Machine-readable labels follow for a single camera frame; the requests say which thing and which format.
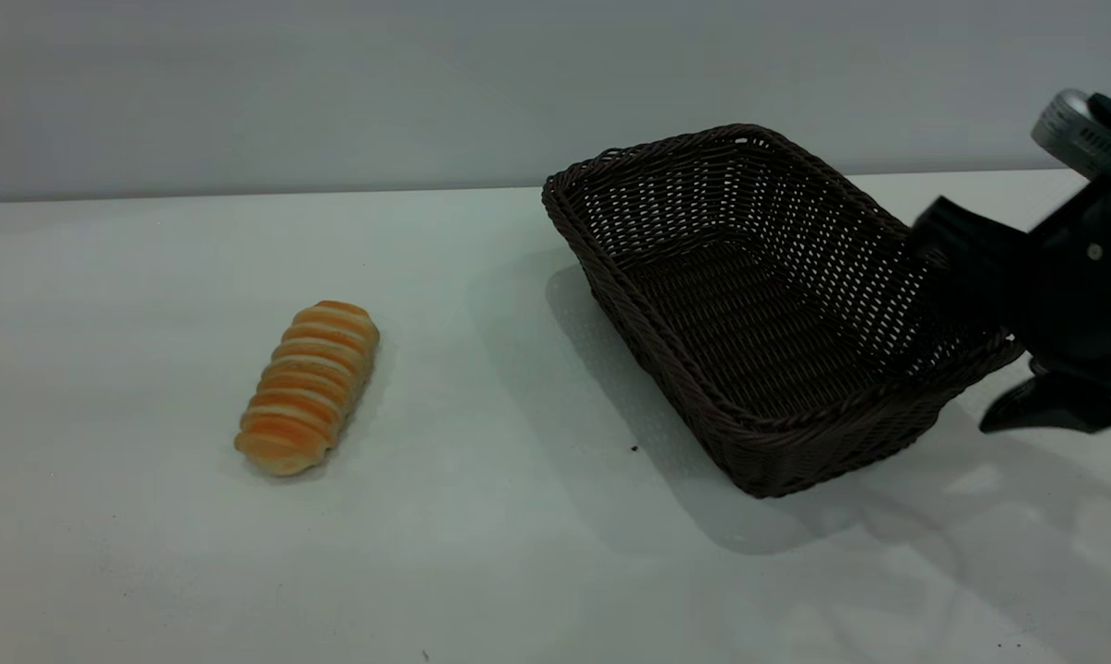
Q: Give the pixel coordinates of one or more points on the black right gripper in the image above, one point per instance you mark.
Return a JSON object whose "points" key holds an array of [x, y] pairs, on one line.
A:
{"points": [[1094, 295]]}

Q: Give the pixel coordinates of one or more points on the striped orange bread roll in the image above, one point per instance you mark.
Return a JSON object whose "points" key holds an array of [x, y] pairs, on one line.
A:
{"points": [[308, 387]]}

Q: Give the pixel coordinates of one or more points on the dark brown wicker basket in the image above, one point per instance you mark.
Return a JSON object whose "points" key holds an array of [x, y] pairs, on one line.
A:
{"points": [[749, 304]]}

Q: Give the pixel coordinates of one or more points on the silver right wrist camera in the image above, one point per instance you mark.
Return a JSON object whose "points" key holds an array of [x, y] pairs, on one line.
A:
{"points": [[1071, 134]]}

